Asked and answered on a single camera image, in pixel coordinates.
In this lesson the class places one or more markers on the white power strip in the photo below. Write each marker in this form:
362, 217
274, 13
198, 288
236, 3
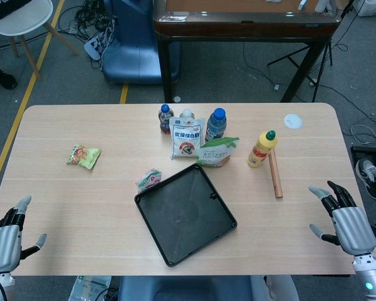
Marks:
94, 45

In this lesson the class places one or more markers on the white chair wooden legs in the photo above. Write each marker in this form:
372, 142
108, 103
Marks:
25, 22

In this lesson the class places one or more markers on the green white corn starch bag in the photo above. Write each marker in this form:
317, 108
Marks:
214, 153

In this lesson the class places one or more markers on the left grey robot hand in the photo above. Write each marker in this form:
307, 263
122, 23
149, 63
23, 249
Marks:
3, 247

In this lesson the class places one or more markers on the dark cola bottle blue cap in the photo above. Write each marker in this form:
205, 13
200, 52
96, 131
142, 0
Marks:
164, 120

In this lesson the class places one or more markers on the dark wooden mahjong table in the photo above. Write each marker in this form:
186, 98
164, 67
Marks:
238, 26

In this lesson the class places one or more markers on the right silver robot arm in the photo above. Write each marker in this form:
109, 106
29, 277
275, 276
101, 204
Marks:
371, 277

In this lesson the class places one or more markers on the small white floor disc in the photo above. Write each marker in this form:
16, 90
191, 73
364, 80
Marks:
177, 99

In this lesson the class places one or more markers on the yellow squeeze bottle green cap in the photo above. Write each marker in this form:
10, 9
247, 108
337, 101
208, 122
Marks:
260, 152

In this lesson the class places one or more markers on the white round table disc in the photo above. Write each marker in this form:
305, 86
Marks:
293, 121

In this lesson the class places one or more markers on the green yellow snack packet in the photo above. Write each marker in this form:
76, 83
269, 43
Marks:
83, 155

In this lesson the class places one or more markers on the black shoe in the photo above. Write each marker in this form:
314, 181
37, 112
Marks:
0, 76

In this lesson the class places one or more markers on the white robot body cover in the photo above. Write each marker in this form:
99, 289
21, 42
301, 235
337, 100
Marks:
275, 288

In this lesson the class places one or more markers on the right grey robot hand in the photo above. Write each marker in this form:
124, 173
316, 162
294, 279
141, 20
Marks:
352, 227

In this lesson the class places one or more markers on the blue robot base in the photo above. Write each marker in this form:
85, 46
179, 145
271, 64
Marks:
134, 47

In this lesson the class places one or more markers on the clear plastic bag green print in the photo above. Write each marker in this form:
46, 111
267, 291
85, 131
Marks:
87, 287

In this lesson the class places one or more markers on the clear water bottle blue cap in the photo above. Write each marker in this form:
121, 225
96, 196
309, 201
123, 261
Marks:
216, 125

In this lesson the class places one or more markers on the grey white sneaker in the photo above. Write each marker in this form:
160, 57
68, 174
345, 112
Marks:
368, 175

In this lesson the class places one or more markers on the wooden rolling pin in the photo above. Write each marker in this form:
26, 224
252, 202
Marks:
276, 178

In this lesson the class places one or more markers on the black flat case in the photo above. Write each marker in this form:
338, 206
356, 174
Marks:
368, 152

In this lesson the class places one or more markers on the white sugar bag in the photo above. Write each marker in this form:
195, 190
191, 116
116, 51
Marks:
186, 138

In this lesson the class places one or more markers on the black printed bag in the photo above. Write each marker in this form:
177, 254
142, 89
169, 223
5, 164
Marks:
6, 7

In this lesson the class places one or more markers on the black square plastic tray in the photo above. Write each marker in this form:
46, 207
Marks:
185, 216

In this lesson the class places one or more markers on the small green-pink snack packet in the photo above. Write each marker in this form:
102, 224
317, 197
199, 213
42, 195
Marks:
148, 180

